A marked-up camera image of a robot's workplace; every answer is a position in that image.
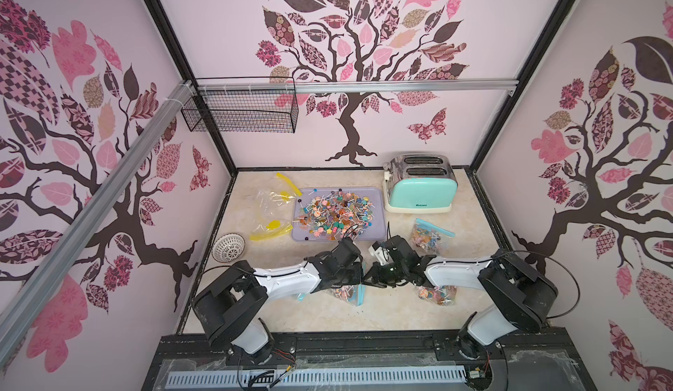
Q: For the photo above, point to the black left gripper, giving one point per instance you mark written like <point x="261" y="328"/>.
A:
<point x="357" y="274"/>

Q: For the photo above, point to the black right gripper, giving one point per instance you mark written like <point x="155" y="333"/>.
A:
<point x="387" y="265"/>

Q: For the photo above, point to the purple plastic tray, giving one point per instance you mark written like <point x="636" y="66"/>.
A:
<point x="377" y="232"/>

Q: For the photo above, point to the yellow-zip candy bag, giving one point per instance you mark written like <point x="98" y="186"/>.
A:
<point x="277" y="192"/>
<point x="270" y="230"/>

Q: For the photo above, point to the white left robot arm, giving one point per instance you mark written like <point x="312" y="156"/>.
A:
<point x="228" y="307"/>

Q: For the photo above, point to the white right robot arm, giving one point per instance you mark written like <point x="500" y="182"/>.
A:
<point x="521" y="296"/>

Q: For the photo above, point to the loose candy pile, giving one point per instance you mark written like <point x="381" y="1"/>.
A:
<point x="334" y="214"/>

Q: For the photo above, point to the mint green toaster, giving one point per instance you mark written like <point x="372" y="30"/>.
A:
<point x="419" y="184"/>

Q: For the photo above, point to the white round strainer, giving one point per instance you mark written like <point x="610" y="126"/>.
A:
<point x="228" y="248"/>

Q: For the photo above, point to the white slotted cable duct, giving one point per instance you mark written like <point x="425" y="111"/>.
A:
<point x="315" y="378"/>

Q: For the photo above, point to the black wire basket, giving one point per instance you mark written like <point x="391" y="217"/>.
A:
<point x="249" y="104"/>

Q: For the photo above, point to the aluminium rail back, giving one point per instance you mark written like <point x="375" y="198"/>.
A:
<point x="361" y="87"/>

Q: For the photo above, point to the aluminium rail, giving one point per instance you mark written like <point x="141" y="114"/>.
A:
<point x="19" y="315"/>
<point x="361" y="87"/>

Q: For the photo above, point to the aluminium rail left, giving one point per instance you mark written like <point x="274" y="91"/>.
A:
<point x="19" y="315"/>

